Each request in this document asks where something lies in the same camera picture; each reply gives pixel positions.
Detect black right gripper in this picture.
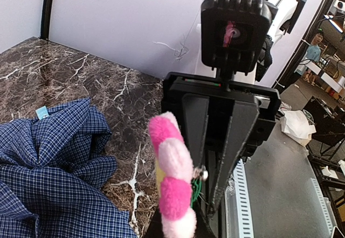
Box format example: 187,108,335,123
161,72,281,213

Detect pink pompom brooch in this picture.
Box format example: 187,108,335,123
148,111,208,237

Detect blue checked shirt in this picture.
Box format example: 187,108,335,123
1,98,135,237

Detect crumpled white plastic bag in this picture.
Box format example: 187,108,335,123
280,110,316,147

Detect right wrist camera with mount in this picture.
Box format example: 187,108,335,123
201,0,278,83

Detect white slotted cable duct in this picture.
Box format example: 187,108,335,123
224,160,254,238

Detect right black frame post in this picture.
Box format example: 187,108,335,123
40,0,53,40

